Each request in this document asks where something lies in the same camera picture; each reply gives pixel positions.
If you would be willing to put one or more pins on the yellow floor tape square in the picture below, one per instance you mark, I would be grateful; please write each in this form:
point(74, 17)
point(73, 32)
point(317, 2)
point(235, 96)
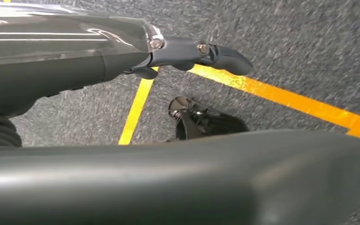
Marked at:
point(136, 108)

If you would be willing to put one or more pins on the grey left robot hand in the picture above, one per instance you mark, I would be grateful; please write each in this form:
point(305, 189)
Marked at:
point(59, 62)

